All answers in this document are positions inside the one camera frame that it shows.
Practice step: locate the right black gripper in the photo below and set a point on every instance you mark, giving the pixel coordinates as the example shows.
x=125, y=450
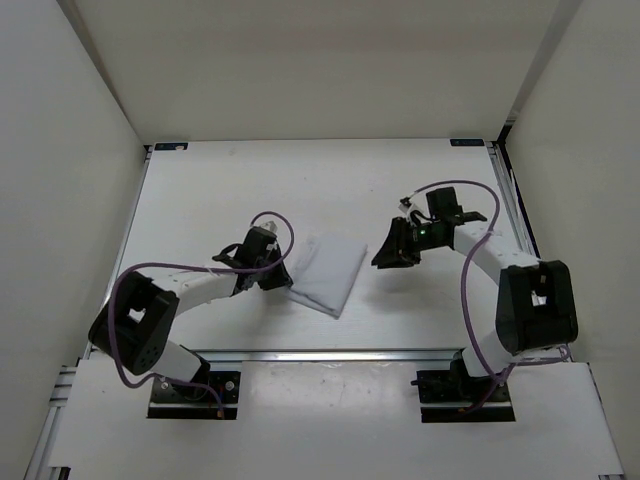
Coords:
x=396, y=250

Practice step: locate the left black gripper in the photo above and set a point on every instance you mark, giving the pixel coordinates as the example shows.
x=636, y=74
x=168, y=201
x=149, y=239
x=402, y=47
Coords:
x=281, y=277

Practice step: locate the white skirt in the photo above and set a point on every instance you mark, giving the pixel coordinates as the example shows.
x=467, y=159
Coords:
x=325, y=272

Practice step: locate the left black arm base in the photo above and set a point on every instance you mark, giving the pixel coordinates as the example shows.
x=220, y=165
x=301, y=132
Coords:
x=169, y=401

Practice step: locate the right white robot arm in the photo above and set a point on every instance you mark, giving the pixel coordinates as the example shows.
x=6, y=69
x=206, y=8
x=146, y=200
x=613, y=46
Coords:
x=535, y=308

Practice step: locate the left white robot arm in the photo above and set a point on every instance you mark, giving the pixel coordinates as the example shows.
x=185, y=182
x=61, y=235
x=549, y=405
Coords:
x=134, y=327

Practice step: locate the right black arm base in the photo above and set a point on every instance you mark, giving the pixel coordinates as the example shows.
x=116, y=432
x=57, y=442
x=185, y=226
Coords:
x=453, y=396

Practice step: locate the right blue corner label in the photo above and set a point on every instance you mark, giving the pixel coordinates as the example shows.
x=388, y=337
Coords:
x=466, y=142

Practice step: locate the blue corner label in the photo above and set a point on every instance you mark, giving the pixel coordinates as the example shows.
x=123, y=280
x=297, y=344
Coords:
x=466, y=142
x=171, y=146

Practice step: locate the left blue corner label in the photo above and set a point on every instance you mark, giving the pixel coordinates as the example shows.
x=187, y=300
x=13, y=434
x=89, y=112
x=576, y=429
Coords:
x=171, y=146

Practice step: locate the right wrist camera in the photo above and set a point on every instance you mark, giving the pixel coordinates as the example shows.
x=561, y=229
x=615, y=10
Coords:
x=407, y=206

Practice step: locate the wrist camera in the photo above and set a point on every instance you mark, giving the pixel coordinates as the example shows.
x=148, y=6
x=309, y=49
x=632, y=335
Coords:
x=270, y=227
x=407, y=206

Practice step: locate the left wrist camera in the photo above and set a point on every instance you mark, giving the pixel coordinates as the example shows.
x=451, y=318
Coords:
x=270, y=227

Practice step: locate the aluminium frame rail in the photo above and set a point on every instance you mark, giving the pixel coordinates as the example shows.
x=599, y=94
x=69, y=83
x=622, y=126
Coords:
x=336, y=355

